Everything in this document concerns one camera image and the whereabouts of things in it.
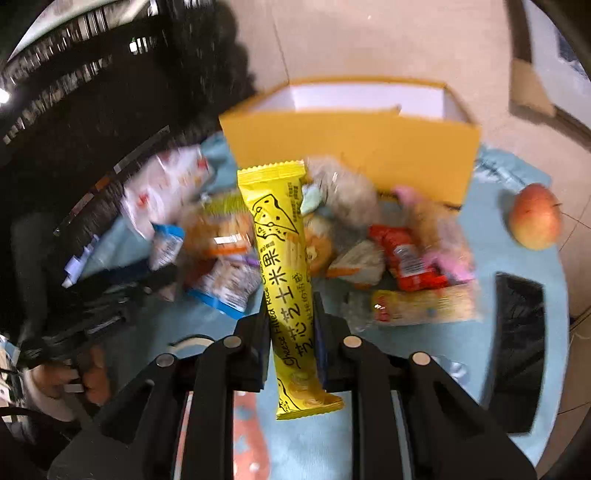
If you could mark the person's left hand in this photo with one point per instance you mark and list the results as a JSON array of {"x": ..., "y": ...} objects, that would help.
[{"x": 97, "y": 378}]

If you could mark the cardboard corner protector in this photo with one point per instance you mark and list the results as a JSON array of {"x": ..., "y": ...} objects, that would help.
[{"x": 533, "y": 87}]

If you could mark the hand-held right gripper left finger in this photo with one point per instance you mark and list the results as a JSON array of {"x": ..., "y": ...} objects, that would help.
[{"x": 251, "y": 350}]

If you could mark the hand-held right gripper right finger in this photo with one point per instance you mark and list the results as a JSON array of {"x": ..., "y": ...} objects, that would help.
[{"x": 334, "y": 355}]

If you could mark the blue and white snack packet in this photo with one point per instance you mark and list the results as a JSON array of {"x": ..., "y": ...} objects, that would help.
[{"x": 221, "y": 286}]

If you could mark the clear bag of white nuts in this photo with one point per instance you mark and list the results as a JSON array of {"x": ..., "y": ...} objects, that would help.
[{"x": 341, "y": 189}]

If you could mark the small white blue packet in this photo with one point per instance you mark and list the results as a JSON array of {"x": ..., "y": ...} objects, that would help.
[{"x": 167, "y": 247}]

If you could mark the bread packet with green label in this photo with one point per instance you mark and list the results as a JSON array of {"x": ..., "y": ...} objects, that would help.
[{"x": 217, "y": 226}]

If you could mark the yellow cardboard box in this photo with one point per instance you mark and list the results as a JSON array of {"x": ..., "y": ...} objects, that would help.
[{"x": 369, "y": 152}]

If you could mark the small red snack packet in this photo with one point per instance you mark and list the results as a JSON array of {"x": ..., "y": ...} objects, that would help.
[{"x": 406, "y": 258}]

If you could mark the small round bread packet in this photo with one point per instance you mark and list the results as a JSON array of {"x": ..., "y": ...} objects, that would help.
[{"x": 318, "y": 244}]

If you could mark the red apple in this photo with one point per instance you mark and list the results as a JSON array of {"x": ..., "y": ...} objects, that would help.
[{"x": 535, "y": 217}]

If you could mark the white floral tissue pack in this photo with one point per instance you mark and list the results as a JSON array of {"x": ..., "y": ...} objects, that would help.
[{"x": 161, "y": 194}]

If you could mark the black smartphone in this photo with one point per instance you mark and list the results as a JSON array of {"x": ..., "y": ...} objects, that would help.
[{"x": 517, "y": 350}]

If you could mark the clear packet with red end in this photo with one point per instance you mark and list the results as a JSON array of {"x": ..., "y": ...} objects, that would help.
[{"x": 425, "y": 307}]

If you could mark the tan triangular snack packet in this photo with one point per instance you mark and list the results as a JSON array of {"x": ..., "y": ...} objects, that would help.
[{"x": 358, "y": 265}]

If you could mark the yellow rice cracker packet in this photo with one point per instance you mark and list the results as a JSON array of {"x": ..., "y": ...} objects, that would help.
[{"x": 281, "y": 258}]

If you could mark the framed lotus painting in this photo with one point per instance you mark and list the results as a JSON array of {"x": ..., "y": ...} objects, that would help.
[{"x": 549, "y": 37}]

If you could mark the mint green snack packet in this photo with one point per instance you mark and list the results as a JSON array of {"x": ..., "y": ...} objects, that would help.
[{"x": 310, "y": 198}]

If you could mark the pink bread packet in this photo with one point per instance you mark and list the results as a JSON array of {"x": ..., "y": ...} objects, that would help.
[{"x": 434, "y": 230}]

